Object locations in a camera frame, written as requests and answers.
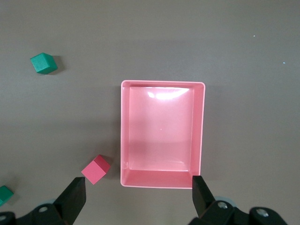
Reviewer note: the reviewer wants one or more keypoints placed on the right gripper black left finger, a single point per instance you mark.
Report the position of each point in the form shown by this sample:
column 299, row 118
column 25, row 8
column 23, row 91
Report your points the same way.
column 70, row 201

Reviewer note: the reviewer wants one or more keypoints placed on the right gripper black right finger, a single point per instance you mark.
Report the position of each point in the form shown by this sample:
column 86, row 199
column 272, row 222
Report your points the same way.
column 202, row 199

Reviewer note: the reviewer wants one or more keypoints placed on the pink foam cube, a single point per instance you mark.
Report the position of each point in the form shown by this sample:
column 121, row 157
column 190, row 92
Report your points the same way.
column 95, row 171

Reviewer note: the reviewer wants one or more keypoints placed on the green foam cube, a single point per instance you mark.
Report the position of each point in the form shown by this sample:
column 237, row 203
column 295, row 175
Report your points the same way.
column 5, row 195
column 43, row 63

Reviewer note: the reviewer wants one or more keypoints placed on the pink plastic bin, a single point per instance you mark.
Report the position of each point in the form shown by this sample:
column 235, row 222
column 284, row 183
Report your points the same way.
column 161, row 131

